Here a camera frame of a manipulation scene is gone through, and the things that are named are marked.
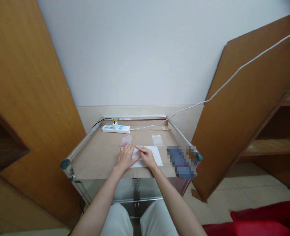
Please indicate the person's right hand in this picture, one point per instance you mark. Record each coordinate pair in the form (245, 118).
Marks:
(147, 155)

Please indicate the person's left hand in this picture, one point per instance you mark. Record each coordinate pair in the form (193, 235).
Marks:
(125, 156)

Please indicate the person's right fingers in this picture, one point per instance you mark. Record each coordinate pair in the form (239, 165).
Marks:
(141, 152)

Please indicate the person's left fingers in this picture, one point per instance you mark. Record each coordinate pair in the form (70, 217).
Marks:
(134, 151)

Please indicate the small clear plastic bag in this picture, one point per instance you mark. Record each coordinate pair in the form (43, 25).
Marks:
(136, 154)

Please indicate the brown cardboard sheet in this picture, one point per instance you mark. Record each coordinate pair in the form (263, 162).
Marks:
(125, 152)

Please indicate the bag of pink beads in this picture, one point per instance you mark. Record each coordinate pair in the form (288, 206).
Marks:
(125, 141)

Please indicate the white paper sheet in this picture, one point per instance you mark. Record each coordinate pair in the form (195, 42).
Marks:
(156, 157)

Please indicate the empty clear zip bag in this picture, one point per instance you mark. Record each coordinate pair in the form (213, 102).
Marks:
(157, 140)

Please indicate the white power strip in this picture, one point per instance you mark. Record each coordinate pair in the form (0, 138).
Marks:
(115, 128)

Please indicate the white charger plug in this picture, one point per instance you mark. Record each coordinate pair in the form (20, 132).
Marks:
(114, 126)

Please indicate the person's legs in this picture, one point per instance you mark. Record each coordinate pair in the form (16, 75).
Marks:
(137, 218)

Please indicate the wooden cabinet door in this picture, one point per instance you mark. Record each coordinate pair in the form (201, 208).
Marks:
(31, 103)
(241, 113)

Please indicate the wooden shelf cabinet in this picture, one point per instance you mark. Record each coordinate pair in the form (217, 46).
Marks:
(280, 137)
(2, 137)

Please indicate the red cloth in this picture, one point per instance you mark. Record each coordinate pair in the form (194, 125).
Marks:
(263, 218)

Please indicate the metal frame cart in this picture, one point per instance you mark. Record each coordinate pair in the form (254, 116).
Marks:
(132, 167)

